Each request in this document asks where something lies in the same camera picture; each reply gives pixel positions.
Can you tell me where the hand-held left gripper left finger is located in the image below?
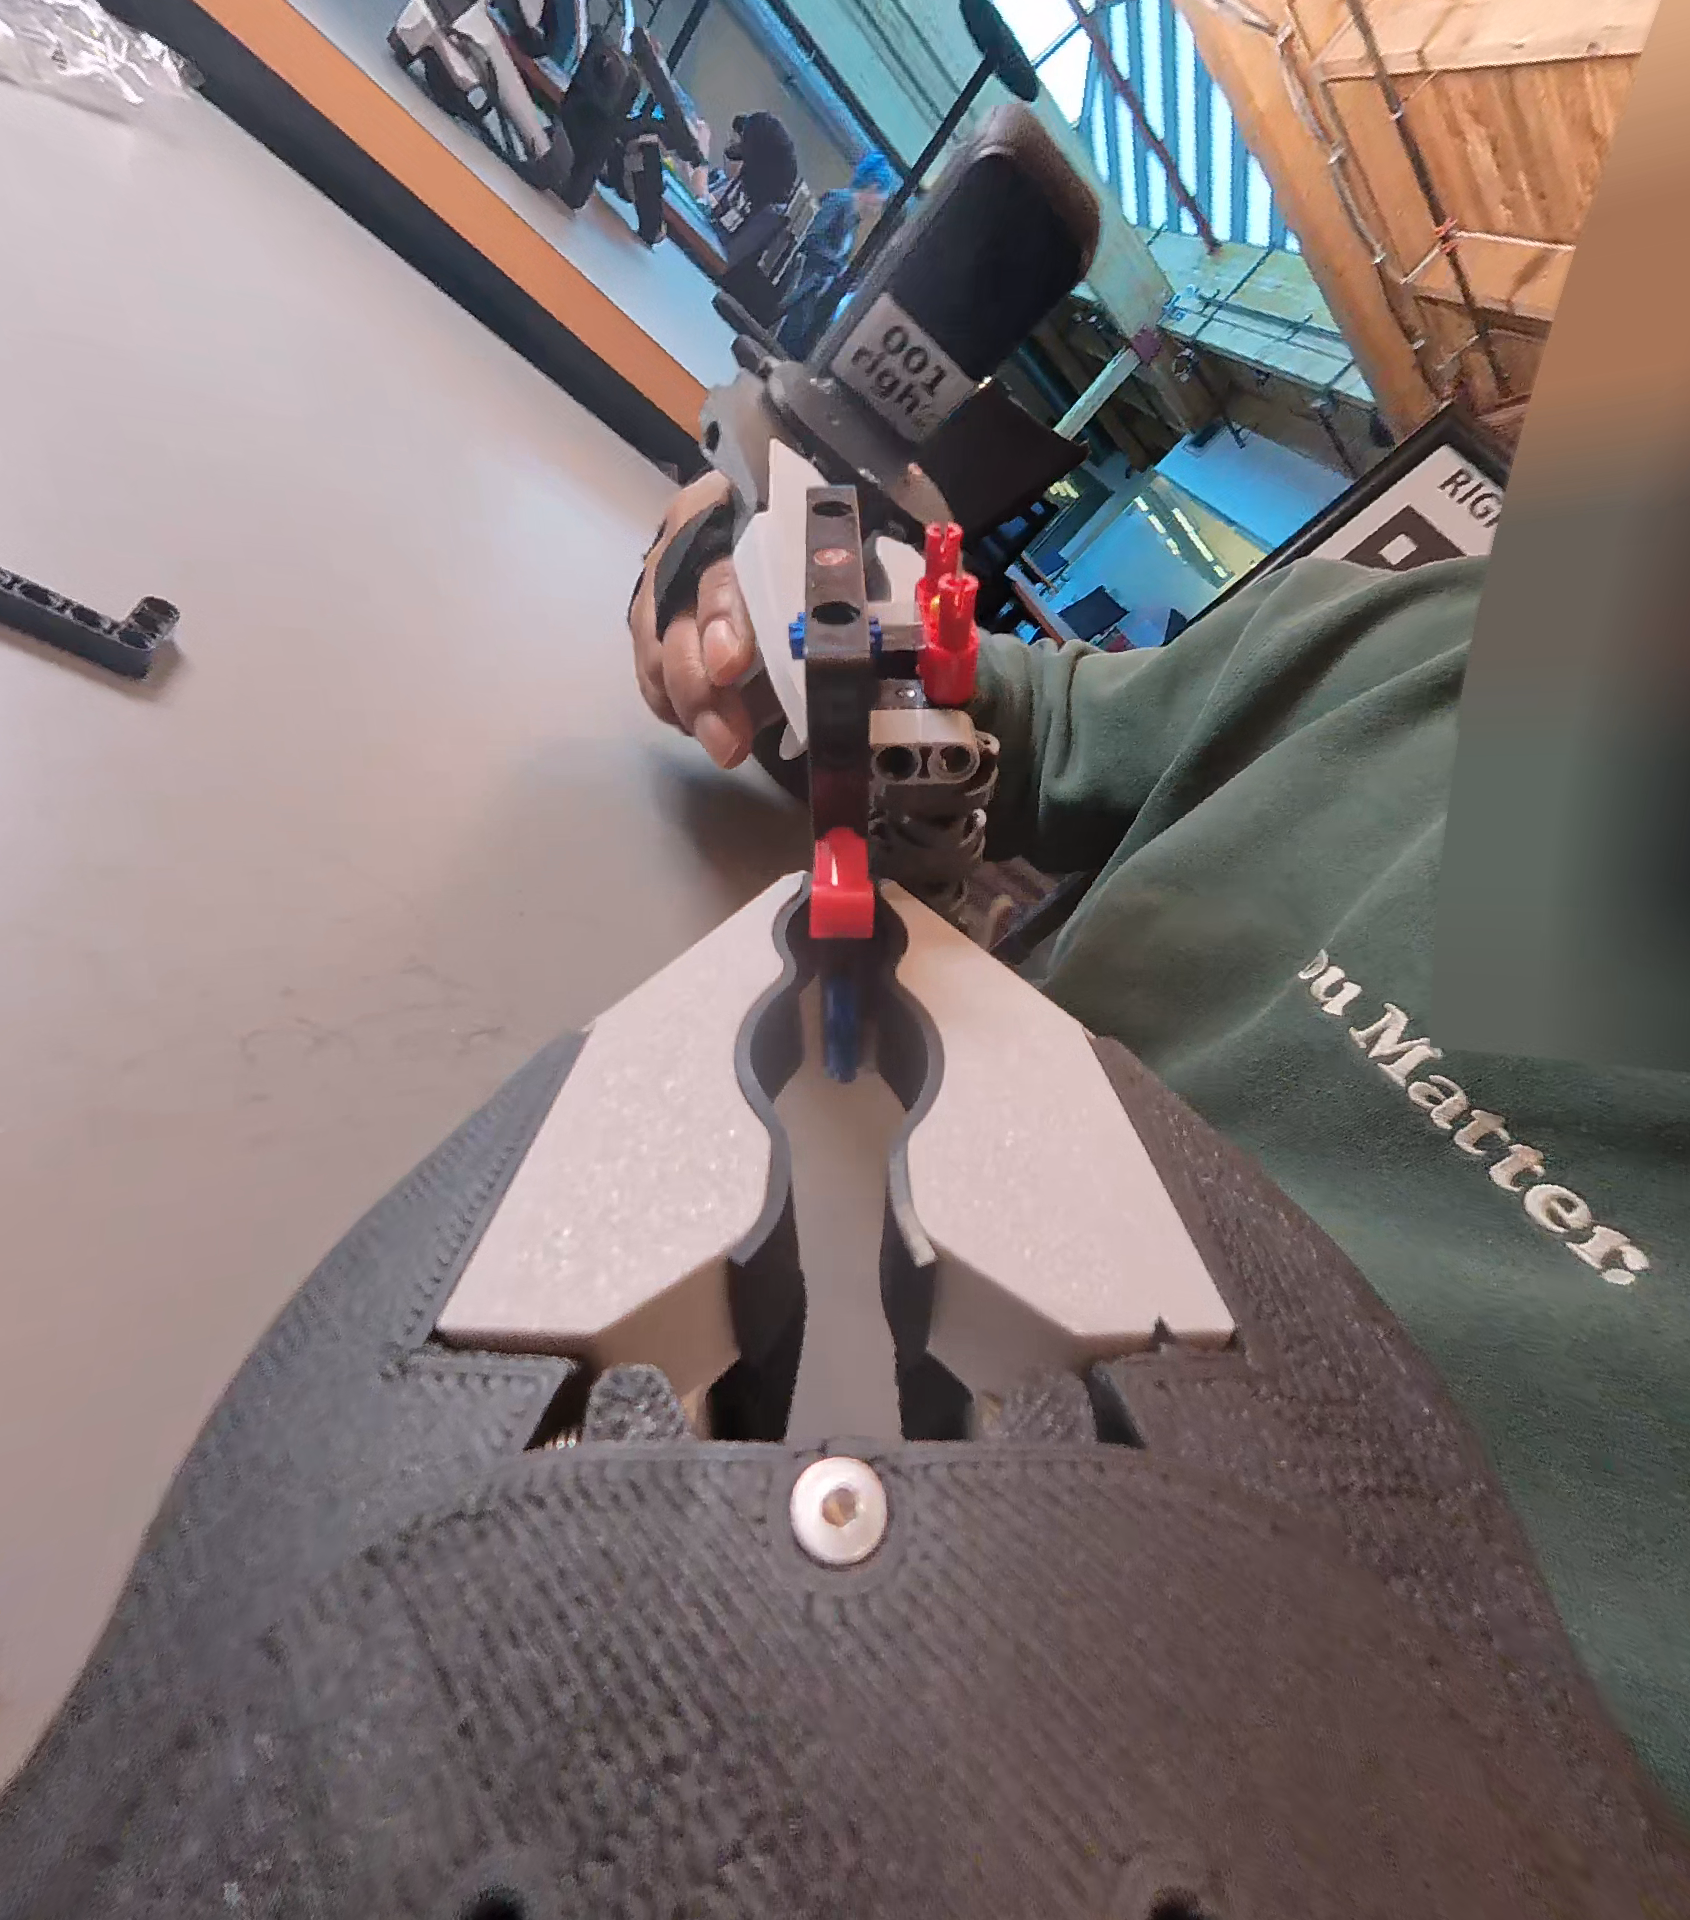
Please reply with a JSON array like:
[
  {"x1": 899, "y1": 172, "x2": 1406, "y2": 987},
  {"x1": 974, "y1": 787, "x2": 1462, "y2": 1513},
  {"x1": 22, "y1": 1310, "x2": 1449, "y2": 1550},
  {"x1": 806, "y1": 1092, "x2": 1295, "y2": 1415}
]
[{"x1": 434, "y1": 870, "x2": 813, "y2": 1415}]

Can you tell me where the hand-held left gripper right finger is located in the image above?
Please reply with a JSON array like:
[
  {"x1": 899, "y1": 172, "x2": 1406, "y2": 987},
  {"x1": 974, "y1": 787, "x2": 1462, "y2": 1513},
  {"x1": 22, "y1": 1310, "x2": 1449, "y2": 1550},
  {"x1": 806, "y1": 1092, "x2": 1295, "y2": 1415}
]
[{"x1": 872, "y1": 873, "x2": 1239, "y2": 1430}]

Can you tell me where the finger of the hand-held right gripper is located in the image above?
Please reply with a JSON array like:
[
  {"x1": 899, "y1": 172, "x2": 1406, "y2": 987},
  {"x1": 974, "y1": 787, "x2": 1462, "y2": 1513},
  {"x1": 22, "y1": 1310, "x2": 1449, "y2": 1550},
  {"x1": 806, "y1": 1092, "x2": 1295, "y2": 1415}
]
[
  {"x1": 727, "y1": 433, "x2": 823, "y2": 762},
  {"x1": 868, "y1": 463, "x2": 943, "y2": 624}
]

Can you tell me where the black frame lego assembly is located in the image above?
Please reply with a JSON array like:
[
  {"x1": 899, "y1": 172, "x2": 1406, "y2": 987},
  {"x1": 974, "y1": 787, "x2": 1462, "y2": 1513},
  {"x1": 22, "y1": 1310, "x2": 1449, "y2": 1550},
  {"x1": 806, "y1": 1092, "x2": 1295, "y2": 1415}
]
[{"x1": 788, "y1": 481, "x2": 1009, "y2": 1082}]

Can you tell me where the person's right hand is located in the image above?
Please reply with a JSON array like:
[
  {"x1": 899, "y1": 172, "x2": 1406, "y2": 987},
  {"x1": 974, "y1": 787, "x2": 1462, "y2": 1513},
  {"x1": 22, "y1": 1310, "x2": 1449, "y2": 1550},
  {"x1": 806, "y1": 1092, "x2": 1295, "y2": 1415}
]
[{"x1": 625, "y1": 468, "x2": 763, "y2": 771}]

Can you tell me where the black round-base pole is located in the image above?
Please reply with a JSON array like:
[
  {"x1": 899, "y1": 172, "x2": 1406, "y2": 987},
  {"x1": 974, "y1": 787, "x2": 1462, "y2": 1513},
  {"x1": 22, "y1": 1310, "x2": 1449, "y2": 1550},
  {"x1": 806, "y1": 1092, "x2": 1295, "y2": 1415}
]
[{"x1": 912, "y1": 0, "x2": 1046, "y2": 198}]

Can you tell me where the black white lab equipment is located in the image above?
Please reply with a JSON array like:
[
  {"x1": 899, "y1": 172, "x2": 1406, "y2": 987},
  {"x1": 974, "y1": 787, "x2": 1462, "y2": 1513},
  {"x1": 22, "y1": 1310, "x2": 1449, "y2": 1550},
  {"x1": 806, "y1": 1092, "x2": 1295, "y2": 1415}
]
[{"x1": 385, "y1": 0, "x2": 711, "y2": 242}]

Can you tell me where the person's green shirt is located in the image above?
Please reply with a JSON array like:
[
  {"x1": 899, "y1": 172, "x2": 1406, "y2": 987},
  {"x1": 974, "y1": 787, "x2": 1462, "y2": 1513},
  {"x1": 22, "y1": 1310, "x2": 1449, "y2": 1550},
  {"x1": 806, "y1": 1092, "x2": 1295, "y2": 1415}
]
[{"x1": 1024, "y1": 629, "x2": 1690, "y2": 1913}]

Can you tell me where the black framed white sign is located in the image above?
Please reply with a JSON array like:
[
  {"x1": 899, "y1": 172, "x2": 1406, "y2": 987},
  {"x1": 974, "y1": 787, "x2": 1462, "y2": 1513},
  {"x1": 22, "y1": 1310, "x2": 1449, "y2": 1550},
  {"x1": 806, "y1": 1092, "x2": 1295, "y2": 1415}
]
[{"x1": 1293, "y1": 403, "x2": 1509, "y2": 576}]

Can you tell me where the crumpled clear plastic wrapper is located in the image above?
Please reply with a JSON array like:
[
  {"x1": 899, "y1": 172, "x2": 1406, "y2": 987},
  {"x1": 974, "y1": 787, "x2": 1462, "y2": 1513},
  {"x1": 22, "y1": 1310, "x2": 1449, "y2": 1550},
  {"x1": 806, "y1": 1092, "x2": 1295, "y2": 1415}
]
[{"x1": 0, "y1": 0, "x2": 206, "y2": 119}]

